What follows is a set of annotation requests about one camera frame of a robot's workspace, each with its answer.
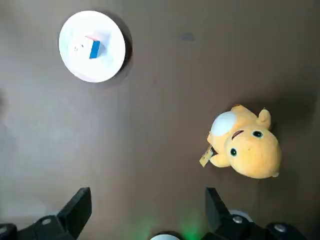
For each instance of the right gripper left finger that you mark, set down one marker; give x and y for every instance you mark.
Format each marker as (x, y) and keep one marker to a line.
(62, 225)

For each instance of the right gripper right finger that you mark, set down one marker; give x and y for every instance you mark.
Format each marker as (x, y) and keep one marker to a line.
(225, 227)

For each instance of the yellow plush toy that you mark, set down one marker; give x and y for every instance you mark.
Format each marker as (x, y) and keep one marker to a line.
(252, 152)

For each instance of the pink plate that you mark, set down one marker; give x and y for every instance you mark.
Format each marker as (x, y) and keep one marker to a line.
(75, 65)

